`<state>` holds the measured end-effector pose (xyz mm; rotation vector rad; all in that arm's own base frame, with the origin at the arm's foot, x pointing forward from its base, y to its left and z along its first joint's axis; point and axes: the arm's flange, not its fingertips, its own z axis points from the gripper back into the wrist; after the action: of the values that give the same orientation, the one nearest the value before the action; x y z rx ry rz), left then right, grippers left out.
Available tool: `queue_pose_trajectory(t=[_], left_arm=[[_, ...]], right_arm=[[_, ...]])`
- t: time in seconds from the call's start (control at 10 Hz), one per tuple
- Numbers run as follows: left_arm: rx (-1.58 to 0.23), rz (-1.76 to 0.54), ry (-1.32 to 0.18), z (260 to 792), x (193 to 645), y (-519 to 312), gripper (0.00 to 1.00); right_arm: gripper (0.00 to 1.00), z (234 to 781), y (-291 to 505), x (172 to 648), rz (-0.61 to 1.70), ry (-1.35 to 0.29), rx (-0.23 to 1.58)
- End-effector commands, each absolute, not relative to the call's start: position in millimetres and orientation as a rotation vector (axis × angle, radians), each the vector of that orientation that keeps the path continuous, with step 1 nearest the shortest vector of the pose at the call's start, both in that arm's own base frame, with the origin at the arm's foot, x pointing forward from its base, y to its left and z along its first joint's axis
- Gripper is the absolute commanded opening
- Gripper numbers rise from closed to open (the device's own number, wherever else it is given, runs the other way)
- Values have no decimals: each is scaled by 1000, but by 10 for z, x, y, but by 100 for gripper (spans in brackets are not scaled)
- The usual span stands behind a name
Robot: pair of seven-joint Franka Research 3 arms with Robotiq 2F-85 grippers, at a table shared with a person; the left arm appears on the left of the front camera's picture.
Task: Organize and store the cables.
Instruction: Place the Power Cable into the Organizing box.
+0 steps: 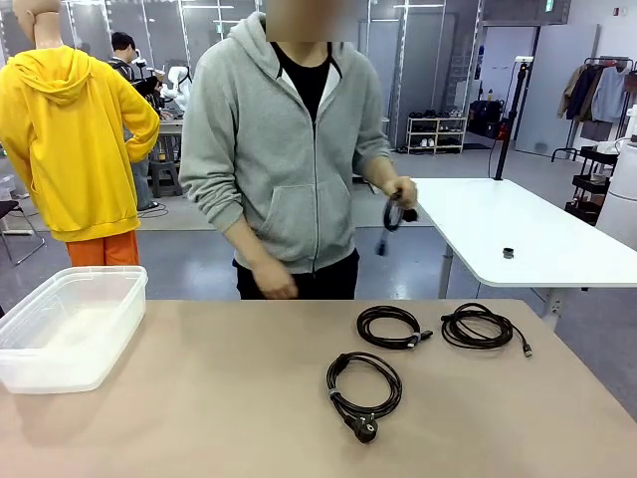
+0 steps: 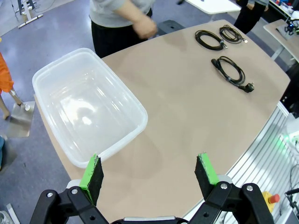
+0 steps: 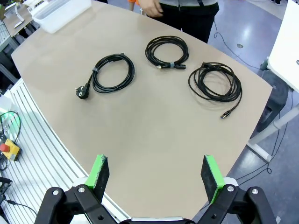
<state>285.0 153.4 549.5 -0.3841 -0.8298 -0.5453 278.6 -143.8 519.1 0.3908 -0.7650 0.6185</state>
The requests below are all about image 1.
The person left hand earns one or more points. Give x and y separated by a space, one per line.
404 189

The person right hand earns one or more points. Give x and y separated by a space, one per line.
274 281

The person right forearm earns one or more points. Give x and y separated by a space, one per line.
244 244

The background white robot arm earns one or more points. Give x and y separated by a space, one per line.
179 84

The person left forearm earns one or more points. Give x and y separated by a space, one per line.
379 168

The wooden shoe rack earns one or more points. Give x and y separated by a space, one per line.
437 134

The person in grey hoodie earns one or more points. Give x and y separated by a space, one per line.
278 174

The black bags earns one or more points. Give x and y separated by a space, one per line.
485 117

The white table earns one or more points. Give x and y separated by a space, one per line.
522 224

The black tripod pole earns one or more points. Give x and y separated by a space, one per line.
512 114

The grey step stool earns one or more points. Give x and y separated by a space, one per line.
165 179

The orange shorts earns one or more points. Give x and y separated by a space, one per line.
104 251

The grey partition panel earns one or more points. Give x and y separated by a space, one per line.
557 89

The metal workbench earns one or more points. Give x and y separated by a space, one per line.
171 129

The clear plastic storage container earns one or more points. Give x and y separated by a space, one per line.
74 318

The clothes rack with garments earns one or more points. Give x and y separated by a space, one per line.
592 94

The white cylindrical machine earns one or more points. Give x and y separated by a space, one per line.
619 199

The yellow hoodie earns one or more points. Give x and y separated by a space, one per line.
64 149

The black metal chair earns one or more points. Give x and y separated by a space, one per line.
15 234

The background person dark hair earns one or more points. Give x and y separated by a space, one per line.
122 50

